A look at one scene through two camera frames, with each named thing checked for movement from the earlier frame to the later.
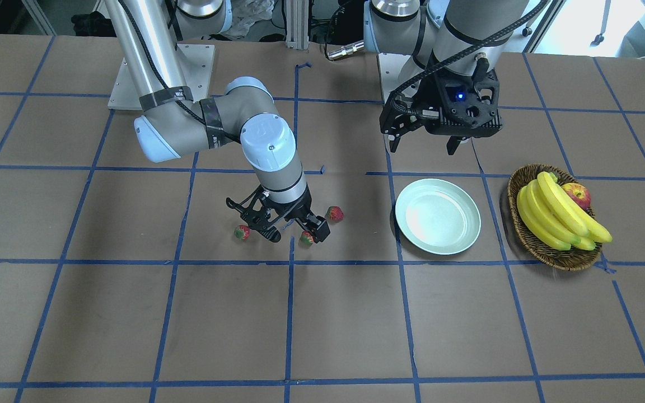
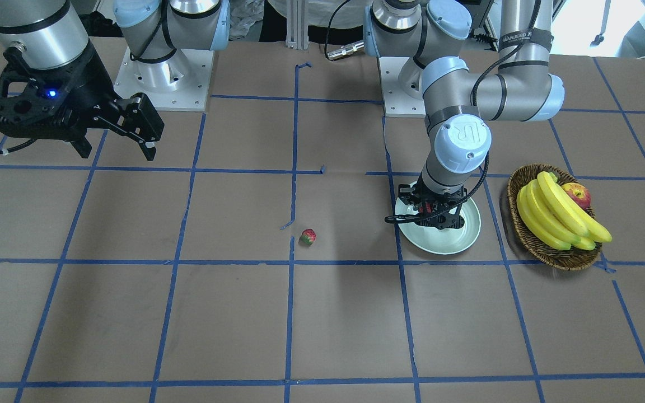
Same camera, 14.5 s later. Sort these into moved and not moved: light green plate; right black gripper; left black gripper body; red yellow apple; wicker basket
Moved: right black gripper; left black gripper body
Not moved: wicker basket; light green plate; red yellow apple
